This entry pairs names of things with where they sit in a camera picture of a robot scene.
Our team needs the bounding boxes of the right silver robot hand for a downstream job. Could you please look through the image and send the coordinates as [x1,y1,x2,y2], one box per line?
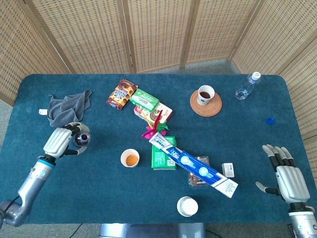
[255,144,311,204]

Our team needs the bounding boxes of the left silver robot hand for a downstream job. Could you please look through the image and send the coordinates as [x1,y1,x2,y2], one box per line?
[43,121,91,159]

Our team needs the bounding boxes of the plastic bottle with brown drink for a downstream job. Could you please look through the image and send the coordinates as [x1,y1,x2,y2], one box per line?
[71,132,90,147]

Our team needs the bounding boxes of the gray robot base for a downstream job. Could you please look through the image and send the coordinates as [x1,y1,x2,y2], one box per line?
[98,223,206,238]

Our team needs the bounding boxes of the paper cup with blue print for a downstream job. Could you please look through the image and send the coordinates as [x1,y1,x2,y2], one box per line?
[120,148,140,169]

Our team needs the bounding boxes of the clear plastic water bottle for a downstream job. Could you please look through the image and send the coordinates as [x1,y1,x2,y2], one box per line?
[235,71,262,101]

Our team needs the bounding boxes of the paper cup with flower print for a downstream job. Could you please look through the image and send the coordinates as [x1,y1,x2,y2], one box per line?
[197,85,215,106]

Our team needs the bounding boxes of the gray cloth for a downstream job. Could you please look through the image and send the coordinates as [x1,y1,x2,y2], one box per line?
[47,89,93,127]

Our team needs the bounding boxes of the small white box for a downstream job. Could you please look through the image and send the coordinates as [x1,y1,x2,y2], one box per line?
[221,163,236,178]

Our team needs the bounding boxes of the blue carpet table cover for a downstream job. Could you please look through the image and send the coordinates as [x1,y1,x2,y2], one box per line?
[0,73,313,225]

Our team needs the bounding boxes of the brown chocolate cookie pack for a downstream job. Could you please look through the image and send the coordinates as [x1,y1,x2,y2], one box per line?
[106,79,139,111]

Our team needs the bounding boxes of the blue toothpaste carton box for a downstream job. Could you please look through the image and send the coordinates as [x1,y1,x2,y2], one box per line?
[170,147,239,199]

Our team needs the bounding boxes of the colourful feather shuttlecock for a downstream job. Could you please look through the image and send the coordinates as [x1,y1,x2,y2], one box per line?
[141,110,170,140]

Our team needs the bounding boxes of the clear coffee capsule box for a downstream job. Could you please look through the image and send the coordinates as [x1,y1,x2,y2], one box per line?
[187,156,211,187]

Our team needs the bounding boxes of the green wet wipes pack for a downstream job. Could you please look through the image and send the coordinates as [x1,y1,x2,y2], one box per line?
[129,88,159,112]

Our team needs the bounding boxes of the white blue toothpaste tube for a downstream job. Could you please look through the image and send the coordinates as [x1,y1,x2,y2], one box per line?
[149,131,185,159]

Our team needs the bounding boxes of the green tissue pack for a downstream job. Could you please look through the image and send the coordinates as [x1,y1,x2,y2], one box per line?
[151,136,178,171]

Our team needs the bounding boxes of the stack of upturned paper cups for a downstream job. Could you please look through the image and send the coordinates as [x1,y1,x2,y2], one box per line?
[176,196,199,218]

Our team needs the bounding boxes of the round woven rattan coaster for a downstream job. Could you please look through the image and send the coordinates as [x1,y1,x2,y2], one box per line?
[190,89,223,118]

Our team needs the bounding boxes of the red and white carton box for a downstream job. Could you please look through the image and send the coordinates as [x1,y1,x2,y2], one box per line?
[133,102,173,124]

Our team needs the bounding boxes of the woven bamboo folding screen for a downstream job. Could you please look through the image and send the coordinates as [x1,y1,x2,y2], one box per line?
[0,0,317,199]

